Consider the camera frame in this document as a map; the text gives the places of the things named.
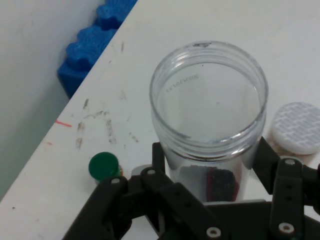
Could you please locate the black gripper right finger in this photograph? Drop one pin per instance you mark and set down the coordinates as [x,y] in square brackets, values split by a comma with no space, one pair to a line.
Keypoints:
[287,187]

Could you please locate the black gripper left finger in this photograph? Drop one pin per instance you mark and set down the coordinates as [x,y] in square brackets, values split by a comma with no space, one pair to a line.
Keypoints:
[175,200]

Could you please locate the tall clear plastic jar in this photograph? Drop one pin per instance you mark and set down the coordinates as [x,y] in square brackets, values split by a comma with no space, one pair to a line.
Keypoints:
[175,162]

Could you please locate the spice jar with white lid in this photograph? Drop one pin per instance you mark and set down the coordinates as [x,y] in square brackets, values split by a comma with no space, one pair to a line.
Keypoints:
[297,125]

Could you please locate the small green-capped spice bottle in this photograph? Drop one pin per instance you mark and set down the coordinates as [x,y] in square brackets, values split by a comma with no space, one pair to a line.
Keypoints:
[103,165]

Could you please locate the dark blue foam mat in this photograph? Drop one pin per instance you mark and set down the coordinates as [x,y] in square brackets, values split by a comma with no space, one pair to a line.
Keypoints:
[87,47]

